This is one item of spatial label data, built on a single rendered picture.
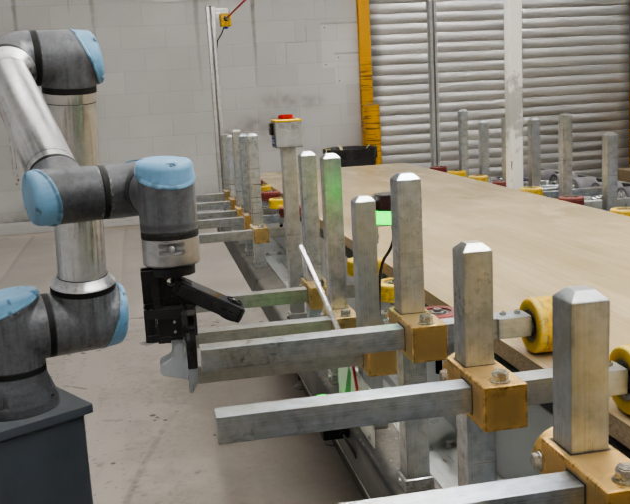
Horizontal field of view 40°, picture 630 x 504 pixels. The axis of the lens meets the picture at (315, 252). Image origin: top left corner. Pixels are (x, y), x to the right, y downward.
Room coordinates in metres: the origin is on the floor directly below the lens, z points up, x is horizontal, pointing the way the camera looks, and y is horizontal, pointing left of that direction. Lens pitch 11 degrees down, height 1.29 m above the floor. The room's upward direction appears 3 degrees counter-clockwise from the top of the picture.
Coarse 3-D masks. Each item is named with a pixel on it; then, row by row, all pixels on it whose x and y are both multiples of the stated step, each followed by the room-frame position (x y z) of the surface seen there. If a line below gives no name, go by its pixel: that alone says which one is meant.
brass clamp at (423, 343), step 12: (396, 312) 1.20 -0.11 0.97; (420, 312) 1.19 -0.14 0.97; (384, 324) 1.23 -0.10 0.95; (408, 324) 1.13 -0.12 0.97; (432, 324) 1.12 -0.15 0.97; (444, 324) 1.12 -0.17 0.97; (408, 336) 1.13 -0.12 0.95; (420, 336) 1.11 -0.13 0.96; (432, 336) 1.12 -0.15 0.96; (444, 336) 1.12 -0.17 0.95; (408, 348) 1.13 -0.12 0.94; (420, 348) 1.11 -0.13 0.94; (432, 348) 1.12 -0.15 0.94; (444, 348) 1.12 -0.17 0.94; (420, 360) 1.11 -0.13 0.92; (432, 360) 1.12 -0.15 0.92
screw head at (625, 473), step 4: (620, 464) 0.64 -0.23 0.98; (624, 464) 0.64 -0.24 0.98; (628, 464) 0.64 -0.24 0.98; (616, 468) 0.64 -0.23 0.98; (620, 468) 0.64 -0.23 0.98; (624, 468) 0.64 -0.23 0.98; (628, 468) 0.64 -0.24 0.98; (616, 472) 0.64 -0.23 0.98; (620, 472) 0.64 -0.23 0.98; (624, 472) 0.63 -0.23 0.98; (628, 472) 0.63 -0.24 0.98; (616, 476) 0.64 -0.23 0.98; (620, 476) 0.63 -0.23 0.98; (624, 476) 0.63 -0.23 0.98; (628, 476) 0.63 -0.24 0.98; (616, 480) 0.64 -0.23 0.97; (620, 480) 0.64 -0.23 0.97; (624, 480) 0.63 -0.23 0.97; (628, 480) 0.63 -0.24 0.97; (620, 484) 0.63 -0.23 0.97; (624, 484) 0.63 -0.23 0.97; (628, 484) 0.63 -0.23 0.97
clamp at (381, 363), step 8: (384, 352) 1.36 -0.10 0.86; (392, 352) 1.37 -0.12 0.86; (368, 360) 1.36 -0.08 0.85; (376, 360) 1.36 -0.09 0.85; (384, 360) 1.36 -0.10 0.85; (392, 360) 1.37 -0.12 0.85; (368, 368) 1.36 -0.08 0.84; (376, 368) 1.36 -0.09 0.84; (384, 368) 1.36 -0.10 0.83; (392, 368) 1.37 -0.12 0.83
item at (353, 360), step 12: (312, 360) 1.38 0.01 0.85; (324, 360) 1.38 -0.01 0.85; (336, 360) 1.38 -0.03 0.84; (348, 360) 1.39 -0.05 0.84; (360, 360) 1.39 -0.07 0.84; (204, 372) 1.34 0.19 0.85; (216, 372) 1.35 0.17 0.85; (228, 372) 1.35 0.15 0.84; (240, 372) 1.35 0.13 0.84; (252, 372) 1.36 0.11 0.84; (264, 372) 1.36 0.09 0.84; (276, 372) 1.37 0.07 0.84; (288, 372) 1.37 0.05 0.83
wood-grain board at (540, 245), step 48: (432, 192) 3.13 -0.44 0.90; (480, 192) 3.06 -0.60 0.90; (528, 192) 2.98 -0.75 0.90; (384, 240) 2.19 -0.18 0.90; (432, 240) 2.15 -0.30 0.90; (480, 240) 2.11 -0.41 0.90; (528, 240) 2.08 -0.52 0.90; (576, 240) 2.04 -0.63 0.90; (624, 240) 2.01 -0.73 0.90; (432, 288) 1.63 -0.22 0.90; (528, 288) 1.58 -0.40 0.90; (624, 288) 1.54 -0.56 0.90; (624, 336) 1.25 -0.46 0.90; (624, 432) 0.92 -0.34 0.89
